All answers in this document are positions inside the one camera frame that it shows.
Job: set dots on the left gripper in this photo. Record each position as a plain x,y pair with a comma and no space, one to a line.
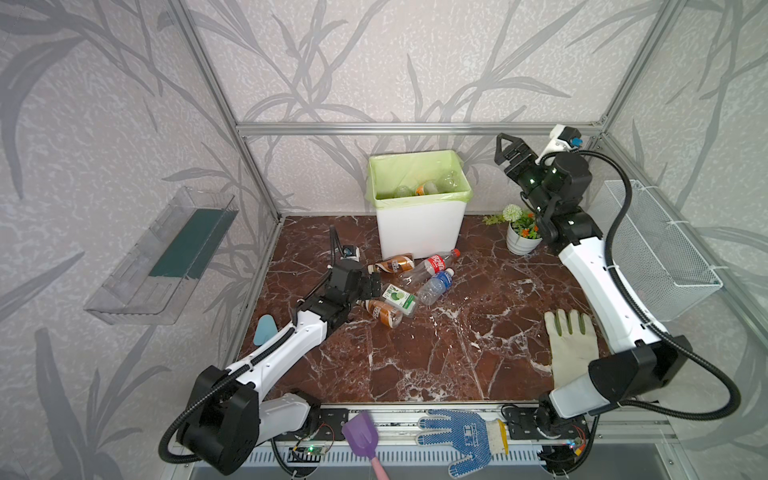
344,264

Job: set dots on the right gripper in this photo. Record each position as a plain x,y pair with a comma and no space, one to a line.
522,162

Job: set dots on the brown gold coffee bottle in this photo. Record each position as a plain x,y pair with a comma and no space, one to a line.
393,265

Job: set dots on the clear unlabelled plastic bottle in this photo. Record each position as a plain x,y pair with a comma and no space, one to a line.
447,183

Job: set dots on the lime label tea bottle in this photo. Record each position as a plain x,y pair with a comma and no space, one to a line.
400,299

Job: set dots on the red label cola bottle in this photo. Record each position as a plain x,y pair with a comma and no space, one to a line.
430,267

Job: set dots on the blue label Pocari bottle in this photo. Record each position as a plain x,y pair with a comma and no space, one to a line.
438,285

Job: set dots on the green Sprite bottle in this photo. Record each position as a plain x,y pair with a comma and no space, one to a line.
403,191

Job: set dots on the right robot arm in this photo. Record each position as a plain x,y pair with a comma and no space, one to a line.
644,356

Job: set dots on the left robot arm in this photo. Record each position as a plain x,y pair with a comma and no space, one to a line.
228,412

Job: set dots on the green bin liner bag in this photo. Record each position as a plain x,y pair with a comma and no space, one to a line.
387,172

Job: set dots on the white pot flower plant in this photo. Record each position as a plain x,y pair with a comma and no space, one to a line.
522,231

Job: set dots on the teal plastic spatula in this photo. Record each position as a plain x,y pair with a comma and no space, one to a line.
266,329

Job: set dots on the purple plastic scoop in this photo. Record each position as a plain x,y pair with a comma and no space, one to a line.
362,436

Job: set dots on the green circuit board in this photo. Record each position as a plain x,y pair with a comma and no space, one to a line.
309,453

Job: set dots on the blue dotted work glove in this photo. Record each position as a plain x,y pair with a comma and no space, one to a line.
476,439

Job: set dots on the cream rubber glove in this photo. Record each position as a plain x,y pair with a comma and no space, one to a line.
573,344

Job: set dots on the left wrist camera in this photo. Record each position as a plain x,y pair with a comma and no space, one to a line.
350,252

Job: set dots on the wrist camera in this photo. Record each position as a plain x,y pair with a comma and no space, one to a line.
562,139
350,252

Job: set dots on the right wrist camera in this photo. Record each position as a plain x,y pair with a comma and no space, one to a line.
562,139

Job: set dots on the clear acrylic wall shelf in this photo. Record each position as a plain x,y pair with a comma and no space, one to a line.
153,283

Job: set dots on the white wire mesh basket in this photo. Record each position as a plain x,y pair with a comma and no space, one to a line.
661,264

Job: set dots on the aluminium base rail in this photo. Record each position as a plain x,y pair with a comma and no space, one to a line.
397,423

